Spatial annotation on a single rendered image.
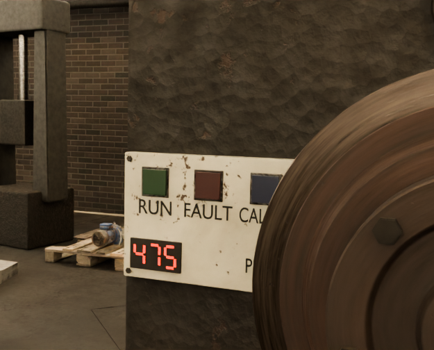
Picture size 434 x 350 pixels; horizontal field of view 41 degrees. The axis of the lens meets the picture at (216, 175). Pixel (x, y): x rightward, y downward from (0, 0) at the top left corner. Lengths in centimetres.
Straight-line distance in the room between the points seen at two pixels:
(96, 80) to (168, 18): 710
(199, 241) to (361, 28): 35
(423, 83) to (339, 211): 15
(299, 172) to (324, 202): 4
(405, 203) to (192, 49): 42
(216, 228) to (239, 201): 5
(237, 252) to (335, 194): 24
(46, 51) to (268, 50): 518
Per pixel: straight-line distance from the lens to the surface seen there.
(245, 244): 79
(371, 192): 57
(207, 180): 79
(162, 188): 81
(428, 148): 56
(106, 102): 784
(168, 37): 84
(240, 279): 80
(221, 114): 80
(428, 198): 52
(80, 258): 524
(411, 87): 60
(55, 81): 594
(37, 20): 593
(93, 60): 798
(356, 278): 54
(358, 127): 61
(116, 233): 536
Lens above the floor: 129
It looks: 5 degrees down
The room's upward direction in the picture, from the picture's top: 1 degrees clockwise
